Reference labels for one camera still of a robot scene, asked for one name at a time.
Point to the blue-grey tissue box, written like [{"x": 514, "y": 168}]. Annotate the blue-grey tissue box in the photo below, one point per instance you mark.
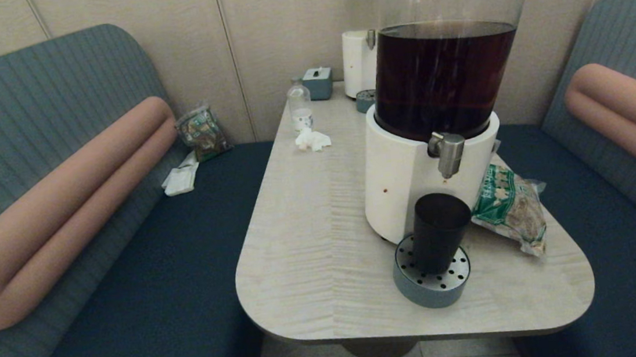
[{"x": 318, "y": 85}]

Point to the small silver dispenser tap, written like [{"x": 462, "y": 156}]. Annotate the small silver dispenser tap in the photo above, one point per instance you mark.
[{"x": 371, "y": 39}]

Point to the black plastic cup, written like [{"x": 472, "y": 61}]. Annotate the black plastic cup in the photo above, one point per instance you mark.
[{"x": 440, "y": 231}]

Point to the round perforated drip tray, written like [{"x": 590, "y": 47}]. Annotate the round perforated drip tray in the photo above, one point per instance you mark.
[{"x": 431, "y": 294}]

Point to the empty white drink dispenser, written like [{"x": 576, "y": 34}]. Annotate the empty white drink dispenser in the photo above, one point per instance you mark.
[{"x": 356, "y": 64}]

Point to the clear dark snack bag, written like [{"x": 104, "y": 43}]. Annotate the clear dark snack bag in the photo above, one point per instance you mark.
[{"x": 203, "y": 134}]

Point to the white napkin pack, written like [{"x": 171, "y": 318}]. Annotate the white napkin pack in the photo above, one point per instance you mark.
[{"x": 181, "y": 180}]

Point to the green snack bag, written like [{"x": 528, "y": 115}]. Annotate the green snack bag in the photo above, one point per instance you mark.
[{"x": 507, "y": 207}]

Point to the crumpled white tissue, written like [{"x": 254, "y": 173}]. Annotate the crumpled white tissue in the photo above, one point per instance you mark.
[{"x": 312, "y": 140}]

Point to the clear plastic bottle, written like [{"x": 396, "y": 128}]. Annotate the clear plastic bottle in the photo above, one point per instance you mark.
[{"x": 300, "y": 107}]

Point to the small round drip tray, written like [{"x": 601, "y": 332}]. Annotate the small round drip tray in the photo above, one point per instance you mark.
[{"x": 366, "y": 102}]

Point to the large dark tea dispenser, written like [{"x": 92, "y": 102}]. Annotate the large dark tea dispenser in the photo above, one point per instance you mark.
[{"x": 405, "y": 170}]

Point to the pink bolster cushion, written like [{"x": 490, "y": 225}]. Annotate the pink bolster cushion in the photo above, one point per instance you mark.
[
  {"x": 65, "y": 214},
  {"x": 627, "y": 114}
]

